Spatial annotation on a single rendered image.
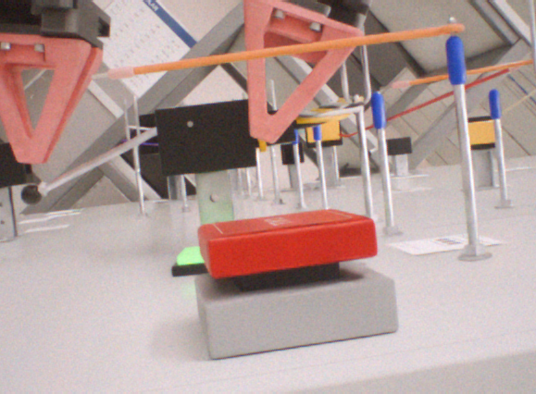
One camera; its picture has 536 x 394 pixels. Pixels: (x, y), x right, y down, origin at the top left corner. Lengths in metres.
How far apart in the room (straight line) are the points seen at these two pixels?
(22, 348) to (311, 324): 0.10
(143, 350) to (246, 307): 0.04
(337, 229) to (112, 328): 0.10
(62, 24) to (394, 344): 0.28
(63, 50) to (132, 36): 7.83
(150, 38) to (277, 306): 8.04
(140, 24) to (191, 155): 7.87
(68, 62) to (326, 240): 0.25
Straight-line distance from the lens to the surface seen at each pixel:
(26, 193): 0.46
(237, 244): 0.20
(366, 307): 0.21
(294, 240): 0.21
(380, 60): 1.56
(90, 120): 8.14
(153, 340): 0.24
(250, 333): 0.20
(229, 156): 0.42
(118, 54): 8.22
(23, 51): 0.44
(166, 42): 8.20
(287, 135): 0.42
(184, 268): 0.36
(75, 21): 0.41
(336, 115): 0.45
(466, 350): 0.19
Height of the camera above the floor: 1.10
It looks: 5 degrees up
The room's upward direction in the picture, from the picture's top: 45 degrees clockwise
